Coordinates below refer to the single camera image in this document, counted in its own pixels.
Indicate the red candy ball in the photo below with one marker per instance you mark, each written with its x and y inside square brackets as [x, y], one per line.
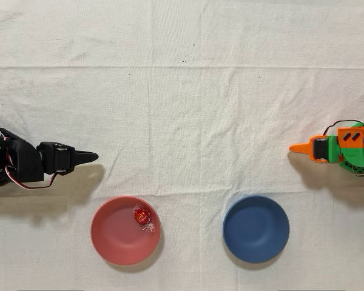
[142, 216]

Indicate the white tablecloth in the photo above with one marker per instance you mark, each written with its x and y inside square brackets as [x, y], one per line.
[200, 91]

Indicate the blue bowl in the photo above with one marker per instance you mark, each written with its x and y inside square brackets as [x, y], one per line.
[256, 230]

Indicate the red bowl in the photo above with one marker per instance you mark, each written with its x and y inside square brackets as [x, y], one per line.
[121, 242]

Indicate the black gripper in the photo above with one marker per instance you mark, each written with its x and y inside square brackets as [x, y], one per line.
[62, 157]

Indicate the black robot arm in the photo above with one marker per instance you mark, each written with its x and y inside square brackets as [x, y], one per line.
[24, 160]

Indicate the green and orange gripper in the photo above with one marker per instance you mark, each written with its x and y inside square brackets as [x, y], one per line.
[319, 149]

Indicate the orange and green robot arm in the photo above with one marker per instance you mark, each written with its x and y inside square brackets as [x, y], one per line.
[353, 138]

